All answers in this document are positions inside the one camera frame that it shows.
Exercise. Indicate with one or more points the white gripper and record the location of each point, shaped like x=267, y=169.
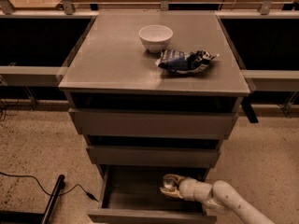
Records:
x=187, y=188

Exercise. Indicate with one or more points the silver blue redbull can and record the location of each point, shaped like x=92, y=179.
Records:
x=169, y=183

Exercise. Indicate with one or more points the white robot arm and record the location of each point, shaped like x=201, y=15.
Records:
x=220, y=197

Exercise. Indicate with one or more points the grey middle drawer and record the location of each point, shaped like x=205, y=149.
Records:
x=151, y=156

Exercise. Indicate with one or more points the grey open bottom drawer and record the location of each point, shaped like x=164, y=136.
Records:
x=131, y=195

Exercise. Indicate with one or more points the grey top drawer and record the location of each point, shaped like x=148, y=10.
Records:
x=185, y=125

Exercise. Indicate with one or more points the grey drawer cabinet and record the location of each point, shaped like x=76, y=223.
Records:
x=114, y=71

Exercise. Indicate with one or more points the blue white crumpled chip bag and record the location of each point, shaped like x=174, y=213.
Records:
x=184, y=63

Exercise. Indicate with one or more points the white ceramic bowl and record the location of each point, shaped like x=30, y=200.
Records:
x=155, y=38

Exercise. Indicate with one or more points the black stand leg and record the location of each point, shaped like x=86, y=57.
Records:
x=31, y=203

